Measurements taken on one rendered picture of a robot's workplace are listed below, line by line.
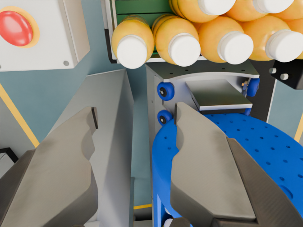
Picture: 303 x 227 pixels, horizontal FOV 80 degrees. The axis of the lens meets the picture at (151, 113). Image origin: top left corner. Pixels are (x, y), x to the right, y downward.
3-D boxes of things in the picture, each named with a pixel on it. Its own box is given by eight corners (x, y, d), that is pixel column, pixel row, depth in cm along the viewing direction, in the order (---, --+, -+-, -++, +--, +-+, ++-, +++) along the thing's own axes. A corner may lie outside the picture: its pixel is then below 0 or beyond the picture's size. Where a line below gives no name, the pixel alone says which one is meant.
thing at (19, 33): (9, 45, 22) (3, 47, 21) (-5, 10, 20) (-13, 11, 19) (40, 44, 22) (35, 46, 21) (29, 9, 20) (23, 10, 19)
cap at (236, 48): (252, 34, 25) (260, 36, 23) (242, 62, 27) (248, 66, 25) (225, 31, 24) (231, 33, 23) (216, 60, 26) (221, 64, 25)
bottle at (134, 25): (121, 49, 42) (111, 79, 26) (115, 15, 38) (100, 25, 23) (151, 46, 42) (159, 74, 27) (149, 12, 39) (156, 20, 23)
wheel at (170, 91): (169, 104, 40) (175, 102, 42) (169, 86, 38) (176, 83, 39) (155, 98, 43) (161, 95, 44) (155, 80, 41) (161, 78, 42)
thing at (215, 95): (184, 89, 45) (198, 117, 35) (185, 80, 44) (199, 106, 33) (223, 88, 46) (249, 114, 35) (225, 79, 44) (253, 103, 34)
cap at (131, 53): (120, 67, 26) (119, 71, 24) (115, 38, 24) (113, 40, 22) (147, 64, 26) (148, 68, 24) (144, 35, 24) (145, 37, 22)
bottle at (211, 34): (217, 13, 39) (269, 22, 24) (208, 47, 43) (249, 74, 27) (185, 10, 39) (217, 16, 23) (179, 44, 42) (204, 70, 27)
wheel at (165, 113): (167, 131, 44) (173, 128, 46) (168, 116, 42) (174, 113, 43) (155, 123, 47) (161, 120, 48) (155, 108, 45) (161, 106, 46)
